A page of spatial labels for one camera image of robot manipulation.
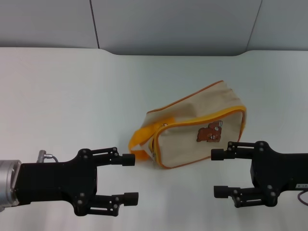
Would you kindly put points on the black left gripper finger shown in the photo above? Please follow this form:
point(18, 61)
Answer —
point(113, 157)
point(115, 203)

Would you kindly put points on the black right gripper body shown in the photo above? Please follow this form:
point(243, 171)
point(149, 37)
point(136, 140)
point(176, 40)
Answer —
point(281, 172)

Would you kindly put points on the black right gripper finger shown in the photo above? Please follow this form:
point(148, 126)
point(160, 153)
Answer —
point(231, 152)
point(240, 196)

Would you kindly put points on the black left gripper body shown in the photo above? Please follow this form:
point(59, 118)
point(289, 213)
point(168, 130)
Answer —
point(55, 183)

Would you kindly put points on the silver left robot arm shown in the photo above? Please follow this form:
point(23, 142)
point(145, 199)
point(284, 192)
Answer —
point(8, 185)

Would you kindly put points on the silver metal zipper pull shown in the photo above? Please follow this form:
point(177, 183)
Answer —
point(153, 157)
point(165, 124)

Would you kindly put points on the beige food bag orange trim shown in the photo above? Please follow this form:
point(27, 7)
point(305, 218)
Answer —
point(192, 125)

